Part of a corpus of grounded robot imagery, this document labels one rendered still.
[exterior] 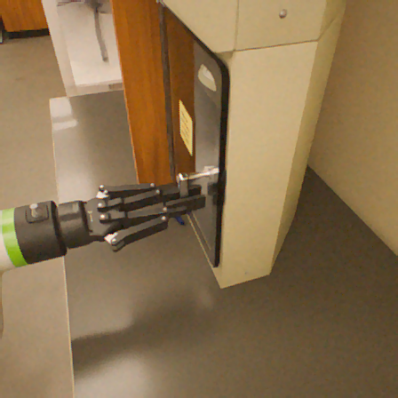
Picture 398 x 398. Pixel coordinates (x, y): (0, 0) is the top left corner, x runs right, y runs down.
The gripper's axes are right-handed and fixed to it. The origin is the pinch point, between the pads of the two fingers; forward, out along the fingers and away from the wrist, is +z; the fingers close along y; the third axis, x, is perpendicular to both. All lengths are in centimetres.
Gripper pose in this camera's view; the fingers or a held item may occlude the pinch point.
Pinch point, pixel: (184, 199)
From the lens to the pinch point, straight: 63.3
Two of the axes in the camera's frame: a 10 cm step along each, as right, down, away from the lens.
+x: -0.5, 6.3, 7.7
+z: 9.5, -2.2, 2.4
